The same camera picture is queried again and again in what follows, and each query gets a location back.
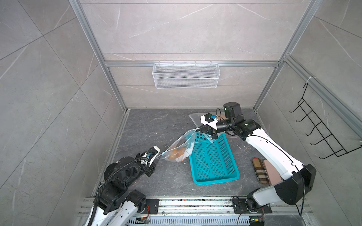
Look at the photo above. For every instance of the black wire hook rack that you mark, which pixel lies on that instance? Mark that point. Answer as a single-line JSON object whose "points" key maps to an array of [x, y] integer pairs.
{"points": [[320, 126]]}

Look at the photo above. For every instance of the metal base rail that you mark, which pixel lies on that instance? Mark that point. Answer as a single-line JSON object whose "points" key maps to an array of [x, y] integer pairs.
{"points": [[221, 211]]}

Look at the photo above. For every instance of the white wire mesh shelf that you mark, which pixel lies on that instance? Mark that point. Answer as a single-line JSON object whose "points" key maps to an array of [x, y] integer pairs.
{"points": [[186, 75]]}

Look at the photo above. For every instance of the checkered beige cloth item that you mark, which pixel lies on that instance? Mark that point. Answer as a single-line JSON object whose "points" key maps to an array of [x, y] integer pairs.
{"points": [[266, 172]]}

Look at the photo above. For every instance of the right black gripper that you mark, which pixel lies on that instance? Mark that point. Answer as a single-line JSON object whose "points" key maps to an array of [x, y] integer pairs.
{"points": [[206, 130]]}

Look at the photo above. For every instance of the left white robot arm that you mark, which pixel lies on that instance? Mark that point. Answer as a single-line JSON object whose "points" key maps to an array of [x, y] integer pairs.
{"points": [[114, 203]]}

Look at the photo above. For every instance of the teal plastic basket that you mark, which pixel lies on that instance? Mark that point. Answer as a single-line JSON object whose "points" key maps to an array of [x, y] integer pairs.
{"points": [[212, 162]]}

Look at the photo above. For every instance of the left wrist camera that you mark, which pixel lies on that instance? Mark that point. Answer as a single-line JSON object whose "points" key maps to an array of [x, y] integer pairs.
{"points": [[151, 155]]}

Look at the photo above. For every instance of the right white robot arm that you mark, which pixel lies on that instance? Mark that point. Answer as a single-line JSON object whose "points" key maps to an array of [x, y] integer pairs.
{"points": [[297, 178]]}

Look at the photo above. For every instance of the potato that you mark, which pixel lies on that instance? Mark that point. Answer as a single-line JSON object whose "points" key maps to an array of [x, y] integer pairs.
{"points": [[182, 148], [174, 154]]}

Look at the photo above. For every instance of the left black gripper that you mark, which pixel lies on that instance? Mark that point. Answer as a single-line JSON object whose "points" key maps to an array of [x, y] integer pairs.
{"points": [[151, 169]]}

